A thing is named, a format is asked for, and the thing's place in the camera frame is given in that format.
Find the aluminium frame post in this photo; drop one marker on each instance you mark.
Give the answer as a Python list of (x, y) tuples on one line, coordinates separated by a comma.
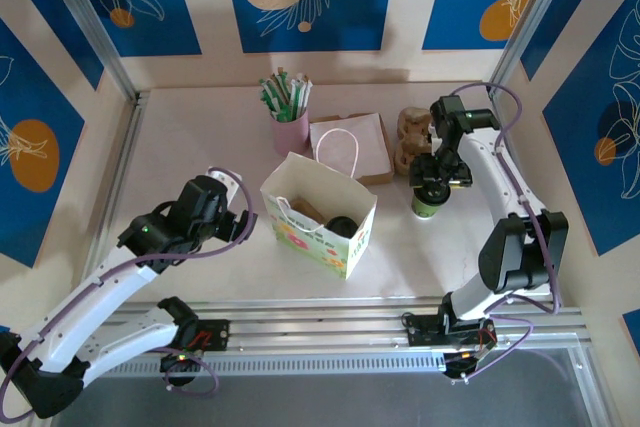
[(87, 12), (536, 12)]

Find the white paper napkin stack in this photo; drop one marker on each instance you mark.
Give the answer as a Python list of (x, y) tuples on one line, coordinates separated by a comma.
[(370, 142)]

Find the black plastic cup lid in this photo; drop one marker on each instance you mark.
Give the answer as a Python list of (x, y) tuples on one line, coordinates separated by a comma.
[(341, 226), (432, 195)]

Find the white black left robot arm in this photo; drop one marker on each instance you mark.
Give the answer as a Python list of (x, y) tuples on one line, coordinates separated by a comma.
[(100, 292)]

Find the black controller board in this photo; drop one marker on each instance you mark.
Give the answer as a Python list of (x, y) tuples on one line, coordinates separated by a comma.
[(462, 362), (180, 359)]

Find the aluminium side rail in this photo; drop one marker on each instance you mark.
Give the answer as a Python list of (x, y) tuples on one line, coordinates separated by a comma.
[(496, 103), (117, 177)]

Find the white wrapped straw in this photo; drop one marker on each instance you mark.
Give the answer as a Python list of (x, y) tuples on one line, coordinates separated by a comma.
[(297, 94), (304, 96)]

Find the pink straw holder cup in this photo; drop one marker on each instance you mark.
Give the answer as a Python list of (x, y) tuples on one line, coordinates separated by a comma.
[(290, 137)]

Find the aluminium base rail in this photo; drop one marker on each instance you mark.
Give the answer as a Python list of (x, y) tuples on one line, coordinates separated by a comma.
[(320, 322)]

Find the brown cardboard napkin tray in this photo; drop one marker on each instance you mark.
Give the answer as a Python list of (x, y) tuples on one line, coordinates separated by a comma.
[(380, 178)]

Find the white paper takeout bag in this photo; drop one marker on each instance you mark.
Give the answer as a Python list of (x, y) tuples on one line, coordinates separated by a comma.
[(310, 172)]

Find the green striped wrapped straw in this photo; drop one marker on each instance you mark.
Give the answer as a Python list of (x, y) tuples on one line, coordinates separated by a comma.
[(270, 97), (284, 92), (270, 106)]

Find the green white paper coffee cup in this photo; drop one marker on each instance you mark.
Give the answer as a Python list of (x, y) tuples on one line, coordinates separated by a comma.
[(425, 209)]

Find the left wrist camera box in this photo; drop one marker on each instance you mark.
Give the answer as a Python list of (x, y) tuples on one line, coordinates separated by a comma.
[(225, 182)]

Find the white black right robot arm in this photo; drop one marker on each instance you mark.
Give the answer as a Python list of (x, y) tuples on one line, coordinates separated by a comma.
[(490, 167)]

